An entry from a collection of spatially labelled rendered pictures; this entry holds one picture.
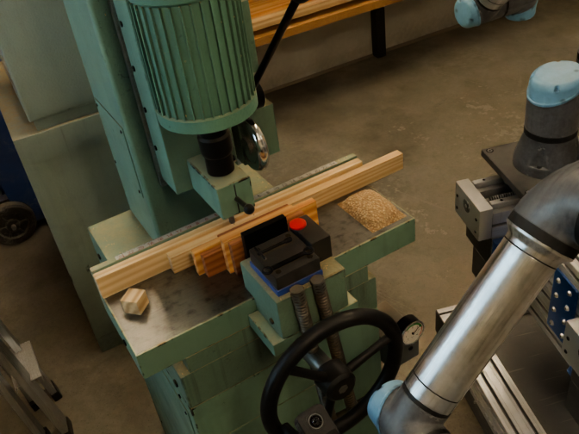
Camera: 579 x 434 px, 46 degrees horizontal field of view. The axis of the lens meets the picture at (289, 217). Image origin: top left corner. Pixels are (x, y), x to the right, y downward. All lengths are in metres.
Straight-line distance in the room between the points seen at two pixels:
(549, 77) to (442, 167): 1.63
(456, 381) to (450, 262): 1.73
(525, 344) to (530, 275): 1.20
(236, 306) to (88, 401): 1.25
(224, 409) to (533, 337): 1.05
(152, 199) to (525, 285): 0.83
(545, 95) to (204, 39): 0.79
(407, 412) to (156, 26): 0.66
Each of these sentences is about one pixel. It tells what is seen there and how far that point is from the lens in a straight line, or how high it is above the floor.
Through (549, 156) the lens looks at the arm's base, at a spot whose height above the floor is 0.87.
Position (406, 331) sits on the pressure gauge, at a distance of 1.45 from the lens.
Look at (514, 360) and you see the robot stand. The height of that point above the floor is 0.21.
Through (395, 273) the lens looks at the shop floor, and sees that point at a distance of 2.58.
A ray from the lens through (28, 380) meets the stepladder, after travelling 2.15.
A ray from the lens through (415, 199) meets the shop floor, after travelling 2.95.
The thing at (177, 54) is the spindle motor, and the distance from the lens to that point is 1.07.
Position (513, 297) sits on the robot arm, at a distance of 0.90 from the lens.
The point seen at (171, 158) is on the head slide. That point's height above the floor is 1.09.
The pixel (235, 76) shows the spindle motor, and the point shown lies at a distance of 1.11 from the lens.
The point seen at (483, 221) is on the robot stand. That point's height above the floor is 0.74.
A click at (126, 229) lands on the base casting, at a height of 0.80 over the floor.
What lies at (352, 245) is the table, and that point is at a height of 0.90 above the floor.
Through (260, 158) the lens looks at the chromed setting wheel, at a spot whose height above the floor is 1.02.
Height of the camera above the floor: 1.74
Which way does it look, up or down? 37 degrees down
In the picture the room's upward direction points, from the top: 8 degrees counter-clockwise
